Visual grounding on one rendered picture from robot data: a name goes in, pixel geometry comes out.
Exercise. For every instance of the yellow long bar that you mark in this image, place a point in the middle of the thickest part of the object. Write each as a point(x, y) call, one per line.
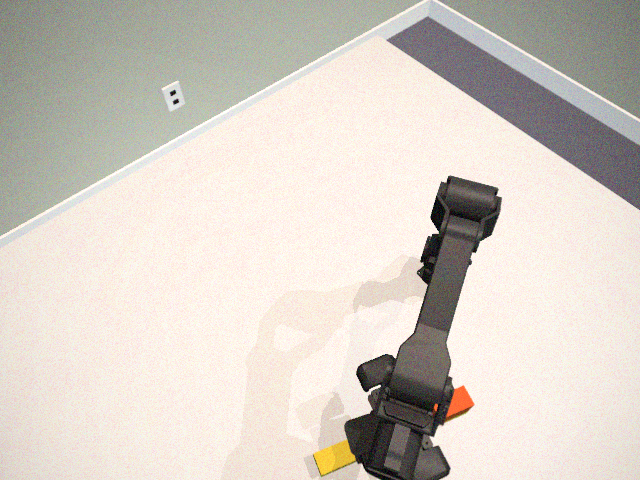
point(339, 455)

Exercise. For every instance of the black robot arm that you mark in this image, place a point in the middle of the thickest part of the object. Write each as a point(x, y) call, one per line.
point(387, 441)

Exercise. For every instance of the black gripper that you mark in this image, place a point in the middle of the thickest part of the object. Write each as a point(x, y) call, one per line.
point(431, 464)

